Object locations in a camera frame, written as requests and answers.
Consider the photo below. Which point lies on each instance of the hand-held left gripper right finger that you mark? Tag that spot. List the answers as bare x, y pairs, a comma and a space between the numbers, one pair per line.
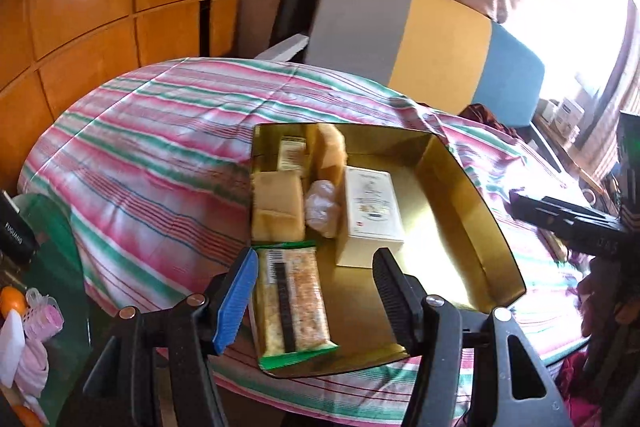
397, 302

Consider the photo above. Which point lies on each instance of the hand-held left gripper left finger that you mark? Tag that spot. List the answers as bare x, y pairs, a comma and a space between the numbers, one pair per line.
235, 302

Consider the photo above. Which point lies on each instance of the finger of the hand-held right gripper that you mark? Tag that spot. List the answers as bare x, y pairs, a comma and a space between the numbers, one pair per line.
555, 214

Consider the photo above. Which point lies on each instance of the cereal bar green packet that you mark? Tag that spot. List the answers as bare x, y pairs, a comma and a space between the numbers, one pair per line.
300, 302

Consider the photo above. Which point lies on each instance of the beige cardboard box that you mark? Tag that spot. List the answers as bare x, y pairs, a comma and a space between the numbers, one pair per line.
370, 217

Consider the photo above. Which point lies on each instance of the gold cardboard box tray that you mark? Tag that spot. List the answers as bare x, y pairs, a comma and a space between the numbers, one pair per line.
440, 217

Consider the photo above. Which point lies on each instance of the yellow sponge cake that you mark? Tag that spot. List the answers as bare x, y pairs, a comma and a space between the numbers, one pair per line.
330, 152
277, 207

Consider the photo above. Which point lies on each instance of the clear plastic wrapper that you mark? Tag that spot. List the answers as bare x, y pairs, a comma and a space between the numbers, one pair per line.
322, 207

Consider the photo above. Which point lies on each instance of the pale green snack packet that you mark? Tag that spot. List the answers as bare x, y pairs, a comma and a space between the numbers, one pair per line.
291, 154

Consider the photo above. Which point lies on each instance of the person's right hand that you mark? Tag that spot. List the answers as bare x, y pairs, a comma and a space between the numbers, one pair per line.
591, 307

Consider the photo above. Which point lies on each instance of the wooden side desk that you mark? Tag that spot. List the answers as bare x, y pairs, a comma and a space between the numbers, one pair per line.
575, 159

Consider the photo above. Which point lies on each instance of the white cardboard box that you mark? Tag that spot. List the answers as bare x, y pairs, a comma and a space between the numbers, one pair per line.
570, 114

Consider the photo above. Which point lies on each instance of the brown striped curtain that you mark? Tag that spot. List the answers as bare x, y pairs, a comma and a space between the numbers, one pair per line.
625, 77

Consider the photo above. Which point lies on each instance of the dark red cloth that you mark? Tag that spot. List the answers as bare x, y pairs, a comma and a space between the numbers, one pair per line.
482, 114
575, 382

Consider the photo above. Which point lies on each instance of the bright window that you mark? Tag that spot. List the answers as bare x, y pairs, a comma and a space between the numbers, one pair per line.
575, 7

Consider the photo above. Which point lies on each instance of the striped pink green blanket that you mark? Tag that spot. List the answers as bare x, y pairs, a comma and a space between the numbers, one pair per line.
165, 147

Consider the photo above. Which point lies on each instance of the green glass side table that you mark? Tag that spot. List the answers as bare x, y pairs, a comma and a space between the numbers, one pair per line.
60, 247

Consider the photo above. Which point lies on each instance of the pink hair rollers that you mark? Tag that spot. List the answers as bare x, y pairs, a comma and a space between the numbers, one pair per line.
47, 319

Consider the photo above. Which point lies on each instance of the grey yellow blue chair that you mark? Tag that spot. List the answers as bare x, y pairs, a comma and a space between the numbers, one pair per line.
440, 47

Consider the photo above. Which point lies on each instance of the pink cloth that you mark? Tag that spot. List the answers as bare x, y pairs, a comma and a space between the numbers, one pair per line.
35, 367

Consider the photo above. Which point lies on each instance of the orange fruit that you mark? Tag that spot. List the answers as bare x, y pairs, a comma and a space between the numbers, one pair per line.
25, 417
12, 302

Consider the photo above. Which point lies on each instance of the white paper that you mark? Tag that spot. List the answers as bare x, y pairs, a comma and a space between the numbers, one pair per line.
10, 347

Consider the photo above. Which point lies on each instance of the black rectangular device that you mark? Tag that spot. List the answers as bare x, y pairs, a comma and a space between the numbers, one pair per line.
15, 227

